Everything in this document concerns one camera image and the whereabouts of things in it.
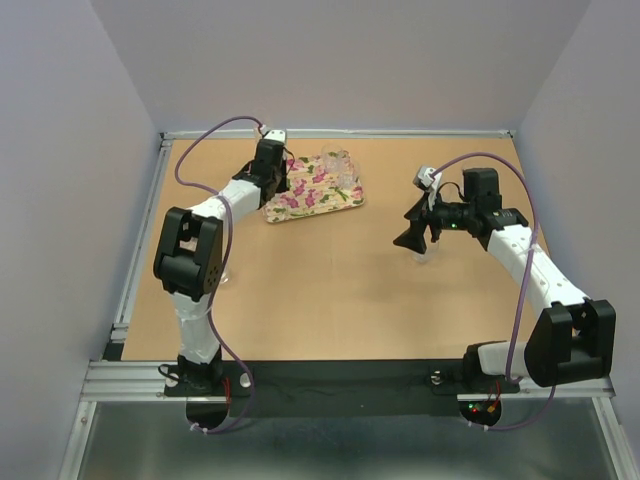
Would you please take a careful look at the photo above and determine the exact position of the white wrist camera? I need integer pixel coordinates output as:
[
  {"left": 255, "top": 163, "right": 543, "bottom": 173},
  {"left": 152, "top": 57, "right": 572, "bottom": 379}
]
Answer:
[
  {"left": 262, "top": 129, "right": 288, "bottom": 145},
  {"left": 412, "top": 165, "right": 442, "bottom": 208}
]

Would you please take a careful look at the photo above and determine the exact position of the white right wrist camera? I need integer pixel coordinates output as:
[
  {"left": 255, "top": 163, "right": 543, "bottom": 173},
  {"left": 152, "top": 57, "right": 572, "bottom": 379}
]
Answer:
[{"left": 412, "top": 165, "right": 442, "bottom": 208}]

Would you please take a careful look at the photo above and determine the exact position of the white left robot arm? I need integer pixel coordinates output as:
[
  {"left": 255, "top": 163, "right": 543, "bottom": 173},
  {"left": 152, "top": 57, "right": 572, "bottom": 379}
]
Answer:
[{"left": 153, "top": 130, "right": 286, "bottom": 397}]

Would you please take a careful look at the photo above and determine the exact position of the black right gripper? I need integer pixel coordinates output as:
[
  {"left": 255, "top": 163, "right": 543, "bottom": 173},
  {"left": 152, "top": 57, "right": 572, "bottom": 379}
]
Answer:
[{"left": 392, "top": 189, "right": 475, "bottom": 253}]

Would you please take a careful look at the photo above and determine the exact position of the floral patterned tray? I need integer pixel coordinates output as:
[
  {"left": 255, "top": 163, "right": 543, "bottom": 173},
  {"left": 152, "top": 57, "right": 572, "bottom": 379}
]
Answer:
[{"left": 263, "top": 154, "right": 365, "bottom": 224}]

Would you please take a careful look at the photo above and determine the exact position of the aluminium front frame rail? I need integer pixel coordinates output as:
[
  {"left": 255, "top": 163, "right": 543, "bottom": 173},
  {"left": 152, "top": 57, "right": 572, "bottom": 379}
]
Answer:
[{"left": 80, "top": 361, "right": 615, "bottom": 402}]

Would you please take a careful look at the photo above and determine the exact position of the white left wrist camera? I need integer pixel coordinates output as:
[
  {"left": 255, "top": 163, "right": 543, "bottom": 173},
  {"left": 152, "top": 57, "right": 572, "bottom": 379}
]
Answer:
[{"left": 262, "top": 129, "right": 288, "bottom": 145}]

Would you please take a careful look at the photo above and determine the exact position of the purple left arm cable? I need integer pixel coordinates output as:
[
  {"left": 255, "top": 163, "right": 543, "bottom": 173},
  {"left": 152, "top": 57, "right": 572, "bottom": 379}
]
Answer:
[{"left": 173, "top": 115, "right": 264, "bottom": 435}]

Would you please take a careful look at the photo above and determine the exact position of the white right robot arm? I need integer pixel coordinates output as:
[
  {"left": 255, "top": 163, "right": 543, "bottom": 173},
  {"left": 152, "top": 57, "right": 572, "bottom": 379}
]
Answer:
[{"left": 394, "top": 166, "right": 616, "bottom": 390}]

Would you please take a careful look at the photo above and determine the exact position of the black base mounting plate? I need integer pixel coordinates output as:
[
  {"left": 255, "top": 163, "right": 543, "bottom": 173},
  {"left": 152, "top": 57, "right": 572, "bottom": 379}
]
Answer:
[{"left": 158, "top": 360, "right": 519, "bottom": 418}]

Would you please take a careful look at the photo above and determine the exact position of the clear faceted glass tumbler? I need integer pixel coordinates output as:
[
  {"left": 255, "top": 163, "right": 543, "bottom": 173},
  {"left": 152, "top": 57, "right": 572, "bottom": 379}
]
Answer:
[{"left": 320, "top": 143, "right": 350, "bottom": 173}]

